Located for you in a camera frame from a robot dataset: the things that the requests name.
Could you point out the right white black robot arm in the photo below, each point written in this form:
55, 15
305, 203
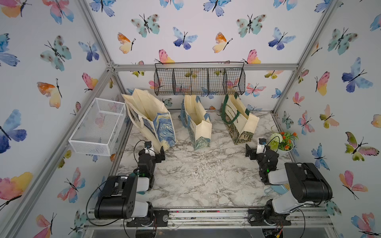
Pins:
307, 187

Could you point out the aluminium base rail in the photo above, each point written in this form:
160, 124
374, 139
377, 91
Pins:
220, 218

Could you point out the starry night canvas tote bag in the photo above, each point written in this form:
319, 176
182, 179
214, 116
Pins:
151, 117

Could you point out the white mesh wall basket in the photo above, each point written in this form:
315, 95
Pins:
97, 131

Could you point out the green handled canvas tote bag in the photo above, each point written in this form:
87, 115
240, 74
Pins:
239, 121

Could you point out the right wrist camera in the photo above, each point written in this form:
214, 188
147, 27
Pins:
262, 144

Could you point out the black wire wall basket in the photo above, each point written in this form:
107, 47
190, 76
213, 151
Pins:
199, 78

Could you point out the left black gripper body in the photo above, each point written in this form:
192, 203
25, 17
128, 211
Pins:
153, 160

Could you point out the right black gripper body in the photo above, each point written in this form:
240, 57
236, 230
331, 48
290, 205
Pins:
259, 158

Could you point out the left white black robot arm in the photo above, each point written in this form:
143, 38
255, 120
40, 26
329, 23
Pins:
118, 194

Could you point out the potted artificial flower plant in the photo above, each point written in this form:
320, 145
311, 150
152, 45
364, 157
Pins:
283, 141

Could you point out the blue handled canvas tote bag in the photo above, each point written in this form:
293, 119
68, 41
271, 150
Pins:
197, 121

